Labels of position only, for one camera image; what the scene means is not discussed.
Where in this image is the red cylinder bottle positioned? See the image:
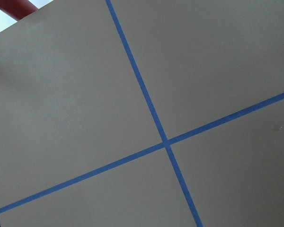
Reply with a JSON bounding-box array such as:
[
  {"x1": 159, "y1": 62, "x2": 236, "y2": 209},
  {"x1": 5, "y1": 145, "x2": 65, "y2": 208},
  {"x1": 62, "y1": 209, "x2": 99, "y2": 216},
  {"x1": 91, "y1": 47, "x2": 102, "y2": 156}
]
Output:
[{"x1": 0, "y1": 0, "x2": 38, "y2": 21}]

